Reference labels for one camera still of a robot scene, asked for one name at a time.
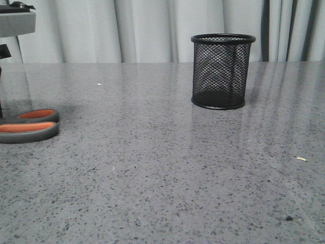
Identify grey curtain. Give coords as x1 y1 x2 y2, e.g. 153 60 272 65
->
1 1 324 63

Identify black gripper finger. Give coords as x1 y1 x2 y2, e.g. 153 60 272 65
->
0 44 12 118

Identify grey and orange scissors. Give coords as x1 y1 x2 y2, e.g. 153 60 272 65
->
1 109 59 144

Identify black mesh pen bucket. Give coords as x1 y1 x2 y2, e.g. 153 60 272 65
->
191 34 256 110

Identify grey robot gripper body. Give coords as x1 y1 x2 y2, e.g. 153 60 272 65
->
1 1 36 38

